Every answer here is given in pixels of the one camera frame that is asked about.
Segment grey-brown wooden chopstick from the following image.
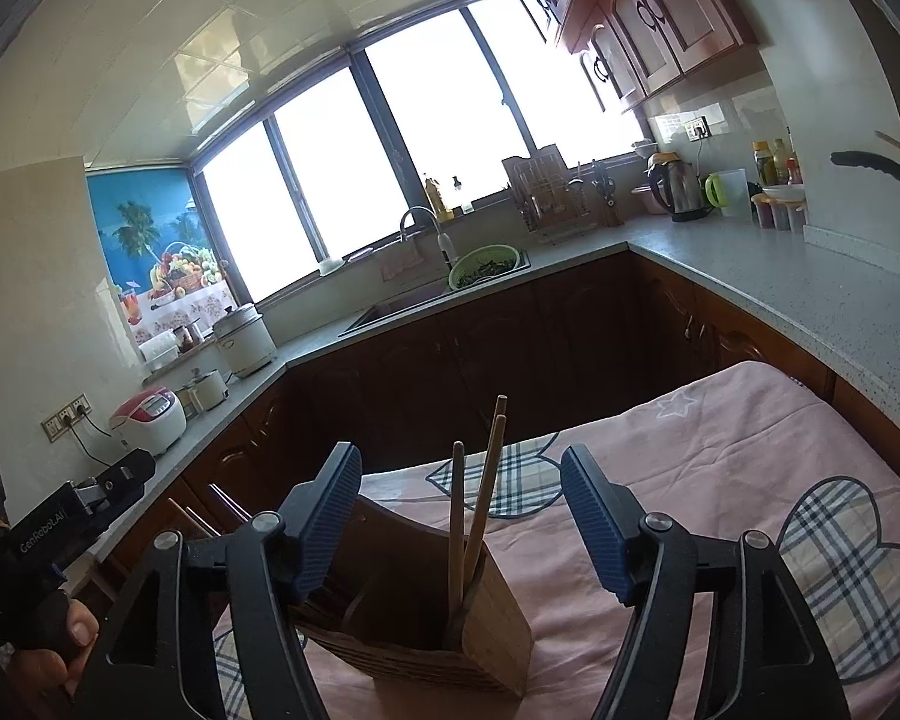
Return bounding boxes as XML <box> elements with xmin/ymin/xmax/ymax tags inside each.
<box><xmin>448</xmin><ymin>440</ymin><xmax>466</xmax><ymax>619</ymax></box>

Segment light tan wooden chopstick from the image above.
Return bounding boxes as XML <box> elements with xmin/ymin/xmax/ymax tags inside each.
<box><xmin>487</xmin><ymin>395</ymin><xmax>509</xmax><ymax>450</ymax></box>

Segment person's left hand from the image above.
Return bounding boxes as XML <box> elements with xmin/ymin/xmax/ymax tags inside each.
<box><xmin>7</xmin><ymin>600</ymin><xmax>98</xmax><ymax>718</ymax></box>

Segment wooden utensil holder box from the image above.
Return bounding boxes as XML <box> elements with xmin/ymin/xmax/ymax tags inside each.
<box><xmin>292</xmin><ymin>496</ymin><xmax>533</xmax><ymax>699</ymax></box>

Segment pink heart-patterned tablecloth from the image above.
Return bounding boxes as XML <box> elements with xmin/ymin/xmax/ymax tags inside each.
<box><xmin>212</xmin><ymin>362</ymin><xmax>900</xmax><ymax>718</ymax></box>

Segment small white pot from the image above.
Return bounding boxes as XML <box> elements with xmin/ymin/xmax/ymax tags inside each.
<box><xmin>185</xmin><ymin>367</ymin><xmax>229</xmax><ymax>413</ymax></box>

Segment white cylindrical cooker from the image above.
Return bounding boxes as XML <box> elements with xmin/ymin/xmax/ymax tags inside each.
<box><xmin>212</xmin><ymin>302</ymin><xmax>276</xmax><ymax>379</ymax></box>

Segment lower dark wooden cabinets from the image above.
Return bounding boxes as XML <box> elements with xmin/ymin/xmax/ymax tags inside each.
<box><xmin>95</xmin><ymin>250</ymin><xmax>900</xmax><ymax>583</ymax></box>

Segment white red rice cooker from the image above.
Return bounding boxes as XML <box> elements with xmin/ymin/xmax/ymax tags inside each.
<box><xmin>109</xmin><ymin>387</ymin><xmax>187</xmax><ymax>457</ymax></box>

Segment tropical fruit poster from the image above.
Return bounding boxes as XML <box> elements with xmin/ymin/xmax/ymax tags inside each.
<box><xmin>87</xmin><ymin>167</ymin><xmax>235</xmax><ymax>344</ymax></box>

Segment green colander bowl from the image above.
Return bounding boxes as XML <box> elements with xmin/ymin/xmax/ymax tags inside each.
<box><xmin>447</xmin><ymin>244</ymin><xmax>521</xmax><ymax>291</ymax></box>

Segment chrome sink faucet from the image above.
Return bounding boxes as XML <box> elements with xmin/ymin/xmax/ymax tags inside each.
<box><xmin>398</xmin><ymin>205</ymin><xmax>457</xmax><ymax>270</ymax></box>

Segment wooden dish rack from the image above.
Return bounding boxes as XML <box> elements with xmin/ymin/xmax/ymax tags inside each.
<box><xmin>502</xmin><ymin>145</ymin><xmax>596</xmax><ymax>241</ymax></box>

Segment yellow bottle on windowsill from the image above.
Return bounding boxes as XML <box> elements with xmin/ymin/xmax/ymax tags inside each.
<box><xmin>424</xmin><ymin>177</ymin><xmax>452</xmax><ymax>223</ymax></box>

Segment stainless electric kettle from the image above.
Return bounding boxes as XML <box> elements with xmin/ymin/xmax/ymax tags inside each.
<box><xmin>647</xmin><ymin>151</ymin><xmax>712</xmax><ymax>223</ymax></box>

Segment spice jar set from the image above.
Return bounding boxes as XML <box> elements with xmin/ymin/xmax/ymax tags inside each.
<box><xmin>751</xmin><ymin>184</ymin><xmax>806</xmax><ymax>236</ymax></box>

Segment condiment bottles group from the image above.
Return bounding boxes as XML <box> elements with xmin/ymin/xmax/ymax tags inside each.
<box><xmin>752</xmin><ymin>138</ymin><xmax>803</xmax><ymax>185</ymax></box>

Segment wall power socket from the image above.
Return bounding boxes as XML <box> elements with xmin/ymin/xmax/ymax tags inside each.
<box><xmin>41</xmin><ymin>394</ymin><xmax>92</xmax><ymax>442</ymax></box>

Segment green handled pitcher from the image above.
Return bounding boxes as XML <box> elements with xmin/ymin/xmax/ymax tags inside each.
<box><xmin>704</xmin><ymin>169</ymin><xmax>749</xmax><ymax>220</ymax></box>

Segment upper wooden wall cabinets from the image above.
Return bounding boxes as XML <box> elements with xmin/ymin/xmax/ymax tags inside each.
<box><xmin>536</xmin><ymin>0</ymin><xmax>758</xmax><ymax>109</ymax></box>

